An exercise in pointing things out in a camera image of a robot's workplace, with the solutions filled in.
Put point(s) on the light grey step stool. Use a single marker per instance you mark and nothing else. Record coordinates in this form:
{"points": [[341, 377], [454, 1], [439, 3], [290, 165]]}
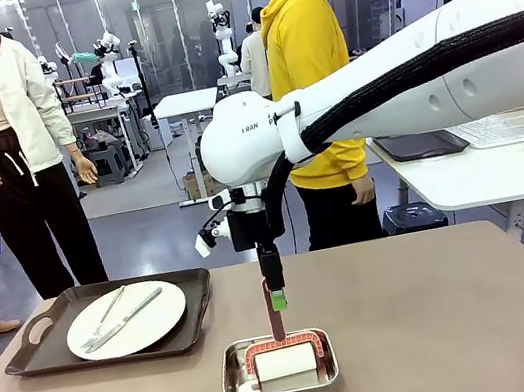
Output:
{"points": [[111, 164]]}

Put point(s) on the dark tray on desk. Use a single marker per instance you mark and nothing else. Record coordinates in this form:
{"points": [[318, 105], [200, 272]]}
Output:
{"points": [[420, 145]]}

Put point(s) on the dark brown serving tray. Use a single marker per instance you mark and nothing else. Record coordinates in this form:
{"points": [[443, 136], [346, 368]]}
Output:
{"points": [[43, 364]]}

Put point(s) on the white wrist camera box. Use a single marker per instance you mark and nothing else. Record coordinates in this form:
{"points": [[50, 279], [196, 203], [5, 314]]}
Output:
{"points": [[204, 246]]}

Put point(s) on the white keyboard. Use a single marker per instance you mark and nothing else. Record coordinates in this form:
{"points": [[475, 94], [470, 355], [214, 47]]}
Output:
{"points": [[504, 129]]}

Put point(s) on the background person in white top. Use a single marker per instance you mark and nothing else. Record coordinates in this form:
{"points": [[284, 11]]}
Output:
{"points": [[254, 60]]}

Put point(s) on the mannequin in white jacket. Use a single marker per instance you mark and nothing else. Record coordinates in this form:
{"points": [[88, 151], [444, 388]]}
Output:
{"points": [[28, 110]]}

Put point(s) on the dark grey plastic stool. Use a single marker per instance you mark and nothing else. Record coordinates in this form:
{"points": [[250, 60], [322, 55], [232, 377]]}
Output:
{"points": [[413, 220]]}

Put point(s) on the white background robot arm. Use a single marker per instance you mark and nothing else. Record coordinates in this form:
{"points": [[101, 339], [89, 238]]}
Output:
{"points": [[111, 75], [224, 45]]}

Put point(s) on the silver table knife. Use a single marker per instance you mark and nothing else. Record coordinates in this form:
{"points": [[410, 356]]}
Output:
{"points": [[139, 308]]}

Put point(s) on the white desk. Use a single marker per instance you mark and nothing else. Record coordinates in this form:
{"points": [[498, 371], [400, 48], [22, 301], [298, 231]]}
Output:
{"points": [[492, 176]]}

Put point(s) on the person right forearm yellow sleeve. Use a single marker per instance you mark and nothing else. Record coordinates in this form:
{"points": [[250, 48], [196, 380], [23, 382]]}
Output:
{"points": [[353, 164]]}

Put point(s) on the white round plate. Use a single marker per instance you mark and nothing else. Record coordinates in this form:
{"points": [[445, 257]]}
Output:
{"points": [[156, 316]]}

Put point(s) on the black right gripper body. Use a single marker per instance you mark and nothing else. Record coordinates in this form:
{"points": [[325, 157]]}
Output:
{"points": [[241, 230]]}

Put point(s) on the person right hand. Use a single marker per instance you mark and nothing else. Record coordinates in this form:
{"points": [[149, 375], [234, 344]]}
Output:
{"points": [[363, 190]]}

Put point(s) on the cardboard box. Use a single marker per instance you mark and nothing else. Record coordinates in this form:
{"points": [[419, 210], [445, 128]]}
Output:
{"points": [[196, 184]]}

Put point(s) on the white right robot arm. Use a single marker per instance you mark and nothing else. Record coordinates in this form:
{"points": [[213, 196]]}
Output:
{"points": [[243, 148]]}

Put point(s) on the green feather duster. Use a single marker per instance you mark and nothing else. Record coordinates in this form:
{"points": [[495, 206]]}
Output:
{"points": [[84, 58]]}

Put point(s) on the white background table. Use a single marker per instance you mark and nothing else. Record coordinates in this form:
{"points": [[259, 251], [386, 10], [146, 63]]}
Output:
{"points": [[185, 103]]}

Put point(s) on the person in yellow hoodie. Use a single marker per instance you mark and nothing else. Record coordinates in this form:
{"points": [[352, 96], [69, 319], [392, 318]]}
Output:
{"points": [[302, 47]]}

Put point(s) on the silver fork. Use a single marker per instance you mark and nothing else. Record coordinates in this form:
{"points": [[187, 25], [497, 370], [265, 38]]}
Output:
{"points": [[109, 309]]}

